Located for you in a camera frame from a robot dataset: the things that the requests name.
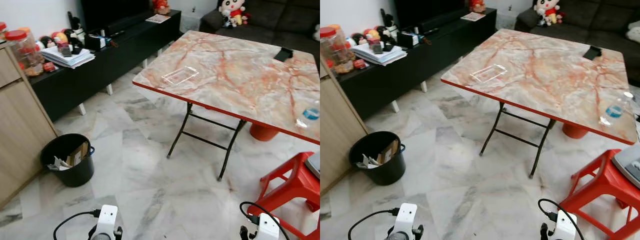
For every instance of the black television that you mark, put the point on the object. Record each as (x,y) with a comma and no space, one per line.
(430,12)
(115,12)

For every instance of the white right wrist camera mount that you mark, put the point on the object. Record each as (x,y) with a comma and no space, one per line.
(268,227)
(566,225)

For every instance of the light wooden cabinet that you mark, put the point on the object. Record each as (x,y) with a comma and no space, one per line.
(337,135)
(20,130)

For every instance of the white pillow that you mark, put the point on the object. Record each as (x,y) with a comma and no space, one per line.
(634,31)

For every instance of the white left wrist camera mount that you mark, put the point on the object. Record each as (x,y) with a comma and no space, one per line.
(106,220)
(405,217)

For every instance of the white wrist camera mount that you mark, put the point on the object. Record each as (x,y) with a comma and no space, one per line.
(268,227)
(566,225)
(106,220)
(405,217)

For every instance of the clear jar red lid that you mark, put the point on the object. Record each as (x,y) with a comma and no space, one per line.
(25,52)
(337,50)
(2,31)

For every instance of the red plastic stool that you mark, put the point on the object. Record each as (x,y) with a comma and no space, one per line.
(292,185)
(600,190)

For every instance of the grey flat device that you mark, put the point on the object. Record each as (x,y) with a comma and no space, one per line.
(629,165)
(314,165)

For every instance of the white crumpled paper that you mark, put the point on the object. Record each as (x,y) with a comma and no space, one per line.
(59,163)
(367,161)

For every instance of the dark grey sofa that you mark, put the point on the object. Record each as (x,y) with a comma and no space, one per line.
(595,22)
(280,22)

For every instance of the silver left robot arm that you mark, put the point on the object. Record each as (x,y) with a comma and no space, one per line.
(102,238)
(401,237)

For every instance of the small red box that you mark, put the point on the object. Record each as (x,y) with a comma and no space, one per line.
(360,64)
(49,66)

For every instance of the black wallet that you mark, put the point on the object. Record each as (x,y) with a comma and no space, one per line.
(593,52)
(284,54)

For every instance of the clear bottle blue label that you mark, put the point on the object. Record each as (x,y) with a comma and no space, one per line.
(614,111)
(310,115)

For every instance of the black and white tissue box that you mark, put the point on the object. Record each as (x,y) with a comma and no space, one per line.
(96,41)
(408,39)

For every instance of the stack of white papers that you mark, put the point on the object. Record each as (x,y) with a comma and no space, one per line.
(70,59)
(382,56)

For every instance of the clear jar orange lid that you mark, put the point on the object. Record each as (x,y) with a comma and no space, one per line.
(29,30)
(336,26)

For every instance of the black plush doll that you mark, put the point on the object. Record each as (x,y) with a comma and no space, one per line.
(76,35)
(387,31)

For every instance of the white booklet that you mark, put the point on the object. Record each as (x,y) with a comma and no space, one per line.
(473,16)
(158,18)

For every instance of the clear plastic tray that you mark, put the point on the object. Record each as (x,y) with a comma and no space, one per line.
(489,73)
(181,75)

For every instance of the brown cardboard piece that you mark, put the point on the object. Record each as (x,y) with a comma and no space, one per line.
(389,151)
(78,154)

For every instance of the black TV cabinet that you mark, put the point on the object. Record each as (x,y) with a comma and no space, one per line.
(415,70)
(100,75)

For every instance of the marble pattern folding table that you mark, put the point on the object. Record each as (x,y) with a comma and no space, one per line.
(540,75)
(235,75)

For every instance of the orange round plush toy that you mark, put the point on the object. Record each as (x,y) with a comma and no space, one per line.
(372,34)
(60,38)

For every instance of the black rubbish bin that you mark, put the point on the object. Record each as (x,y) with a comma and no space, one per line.
(385,174)
(75,175)

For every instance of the red figurine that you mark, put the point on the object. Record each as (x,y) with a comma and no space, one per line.
(161,6)
(477,5)

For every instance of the cartoon boy plush doll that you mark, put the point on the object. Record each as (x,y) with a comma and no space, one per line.
(234,12)
(547,12)

